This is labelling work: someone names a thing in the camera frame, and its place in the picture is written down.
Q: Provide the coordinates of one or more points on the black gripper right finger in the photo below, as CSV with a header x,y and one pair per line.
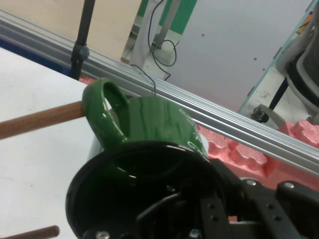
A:
x,y
274,211

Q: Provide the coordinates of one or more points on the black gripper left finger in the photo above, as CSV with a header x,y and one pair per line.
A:
x,y
214,214

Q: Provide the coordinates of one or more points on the green enamel mug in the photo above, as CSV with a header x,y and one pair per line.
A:
x,y
154,119

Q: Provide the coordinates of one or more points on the pink foam floor mat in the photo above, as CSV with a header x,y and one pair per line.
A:
x,y
249,154

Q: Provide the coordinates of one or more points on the grey office chair base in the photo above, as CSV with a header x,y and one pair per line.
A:
x,y
306,62

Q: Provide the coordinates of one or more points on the brown wooden mug tree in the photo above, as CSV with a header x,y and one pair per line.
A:
x,y
37,119

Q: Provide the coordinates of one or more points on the black tripod stand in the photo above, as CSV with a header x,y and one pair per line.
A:
x,y
84,25

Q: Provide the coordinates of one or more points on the aluminium frame rail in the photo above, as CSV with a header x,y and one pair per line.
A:
x,y
199,109

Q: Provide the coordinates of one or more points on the grey metal post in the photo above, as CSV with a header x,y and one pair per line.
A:
x,y
169,20

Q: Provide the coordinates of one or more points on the green wall panel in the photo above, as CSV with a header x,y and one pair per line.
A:
x,y
184,15

